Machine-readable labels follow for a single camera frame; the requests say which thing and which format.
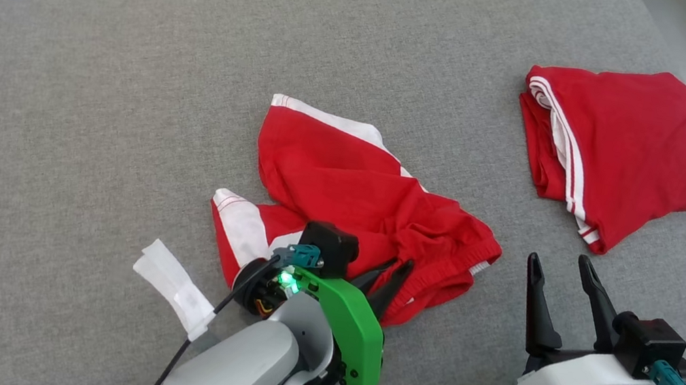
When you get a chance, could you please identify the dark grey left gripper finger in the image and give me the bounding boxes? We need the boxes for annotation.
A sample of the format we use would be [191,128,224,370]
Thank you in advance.
[349,253,400,299]
[363,255,415,328]

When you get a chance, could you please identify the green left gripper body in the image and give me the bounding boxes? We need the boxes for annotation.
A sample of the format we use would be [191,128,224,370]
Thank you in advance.
[274,266,396,385]

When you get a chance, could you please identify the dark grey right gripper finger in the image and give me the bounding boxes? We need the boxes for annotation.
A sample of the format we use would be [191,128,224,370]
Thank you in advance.
[512,251,577,361]
[564,254,632,356]

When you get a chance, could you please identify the red white-panelled sports shorts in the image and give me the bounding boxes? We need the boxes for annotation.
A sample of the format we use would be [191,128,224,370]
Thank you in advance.
[196,86,522,344]

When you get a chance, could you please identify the red white-striped sports shirt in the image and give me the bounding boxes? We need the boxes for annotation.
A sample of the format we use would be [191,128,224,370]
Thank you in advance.
[498,50,686,269]

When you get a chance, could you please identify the grey fabric sofa seat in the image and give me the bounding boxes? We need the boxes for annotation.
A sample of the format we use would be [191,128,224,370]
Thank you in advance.
[0,0,686,385]

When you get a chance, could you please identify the teal left camera connector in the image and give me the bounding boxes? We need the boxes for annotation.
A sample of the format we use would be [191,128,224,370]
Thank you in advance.
[270,239,325,273]

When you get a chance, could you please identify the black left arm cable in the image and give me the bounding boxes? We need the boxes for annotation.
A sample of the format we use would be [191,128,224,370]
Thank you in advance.
[146,239,279,385]

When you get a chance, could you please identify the white tape cable tag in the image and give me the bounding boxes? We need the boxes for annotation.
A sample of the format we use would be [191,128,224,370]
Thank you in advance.
[122,235,226,345]

